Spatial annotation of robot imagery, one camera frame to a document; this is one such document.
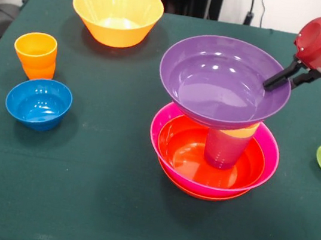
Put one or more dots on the large pink plastic bowl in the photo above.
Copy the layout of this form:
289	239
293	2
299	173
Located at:
271	148

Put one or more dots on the large orange plastic bowl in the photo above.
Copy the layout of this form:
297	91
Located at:
117	11

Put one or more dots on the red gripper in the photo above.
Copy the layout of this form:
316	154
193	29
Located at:
314	40

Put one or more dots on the purple plastic cup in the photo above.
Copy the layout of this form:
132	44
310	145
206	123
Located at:
223	153

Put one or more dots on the dark green table cloth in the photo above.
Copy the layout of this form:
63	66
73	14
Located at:
77	189

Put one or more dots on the orange plastic cup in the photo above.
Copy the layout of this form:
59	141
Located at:
39	73
35	47

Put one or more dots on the red plastic bowl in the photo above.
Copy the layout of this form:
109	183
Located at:
197	194
180	150

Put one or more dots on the small blue plastic bowl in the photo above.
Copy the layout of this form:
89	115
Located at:
37	104

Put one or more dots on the yellow plastic cup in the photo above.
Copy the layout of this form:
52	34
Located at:
240	133

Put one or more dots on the purple plastic bowl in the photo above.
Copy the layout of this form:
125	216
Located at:
219	89

